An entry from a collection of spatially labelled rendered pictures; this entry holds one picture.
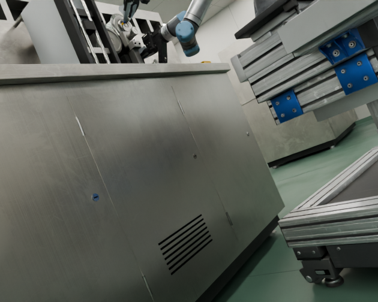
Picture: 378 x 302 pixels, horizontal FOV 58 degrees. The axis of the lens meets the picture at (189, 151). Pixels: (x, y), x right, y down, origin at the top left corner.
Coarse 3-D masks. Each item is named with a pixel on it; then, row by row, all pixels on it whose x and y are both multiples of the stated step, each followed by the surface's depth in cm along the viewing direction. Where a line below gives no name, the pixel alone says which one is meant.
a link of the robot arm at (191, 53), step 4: (196, 40) 154; (192, 44) 148; (196, 44) 153; (184, 48) 152; (188, 48) 151; (192, 48) 151; (196, 48) 152; (184, 52) 154; (188, 52) 152; (192, 52) 152; (196, 52) 155; (188, 56) 156
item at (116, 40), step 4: (108, 28) 158; (108, 32) 158; (112, 32) 160; (112, 36) 160; (116, 36) 161; (112, 40) 158; (116, 40) 161; (120, 40) 162; (116, 44) 160; (120, 44) 161; (116, 48) 159; (120, 48) 160
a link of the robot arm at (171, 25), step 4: (184, 12) 151; (176, 16) 152; (180, 16) 151; (172, 20) 154; (176, 20) 152; (180, 20) 151; (168, 24) 156; (172, 24) 154; (176, 24) 153; (168, 28) 156; (172, 28) 155; (172, 32) 156
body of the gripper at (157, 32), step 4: (160, 28) 161; (148, 32) 163; (152, 32) 165; (156, 32) 162; (160, 32) 159; (148, 36) 163; (152, 36) 164; (156, 36) 163; (160, 36) 159; (144, 40) 165; (148, 40) 164; (152, 40) 163; (156, 40) 164; (164, 40) 160; (144, 44) 166; (148, 44) 165; (152, 44) 163; (156, 44) 164; (152, 48) 164; (156, 48) 165; (152, 52) 168
